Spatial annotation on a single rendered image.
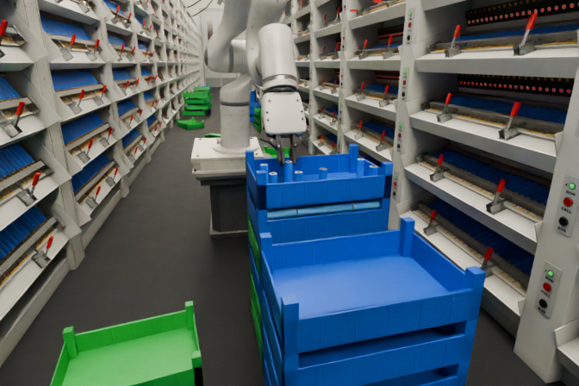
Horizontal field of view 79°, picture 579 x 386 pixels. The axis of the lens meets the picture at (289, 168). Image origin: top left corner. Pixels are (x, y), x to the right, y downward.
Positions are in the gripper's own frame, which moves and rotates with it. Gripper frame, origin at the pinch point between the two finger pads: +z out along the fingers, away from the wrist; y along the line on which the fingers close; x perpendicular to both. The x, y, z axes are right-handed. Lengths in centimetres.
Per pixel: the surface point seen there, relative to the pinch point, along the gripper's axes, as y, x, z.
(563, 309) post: -52, 16, 39
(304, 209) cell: -1.4, 5.4, 12.7
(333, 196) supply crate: -7.6, 7.6, 10.4
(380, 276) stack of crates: -10.5, 18.9, 25.9
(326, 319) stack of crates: 4.4, 32.5, 27.6
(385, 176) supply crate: -19.4, 9.1, 7.1
